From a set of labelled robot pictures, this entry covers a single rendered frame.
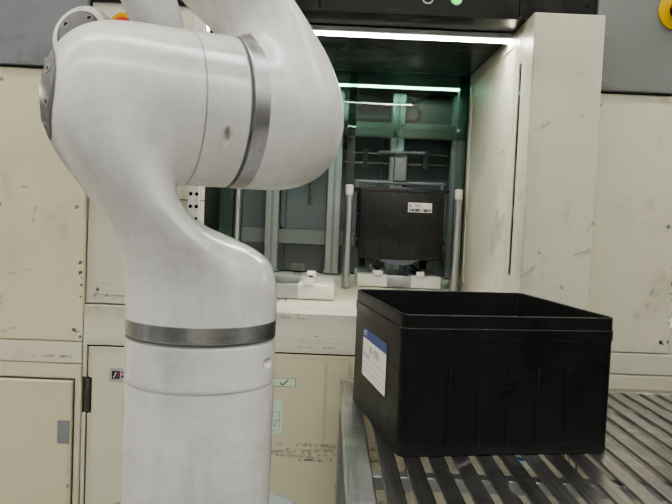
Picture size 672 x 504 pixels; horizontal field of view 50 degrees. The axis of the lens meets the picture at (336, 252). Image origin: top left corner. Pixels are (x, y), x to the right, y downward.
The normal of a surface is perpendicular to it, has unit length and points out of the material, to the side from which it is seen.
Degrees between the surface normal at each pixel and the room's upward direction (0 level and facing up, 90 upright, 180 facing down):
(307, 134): 109
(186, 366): 90
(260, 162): 134
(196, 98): 90
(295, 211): 90
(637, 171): 90
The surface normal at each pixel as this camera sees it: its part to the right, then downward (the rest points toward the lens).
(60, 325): 0.01, 0.05
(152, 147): 0.68, 0.19
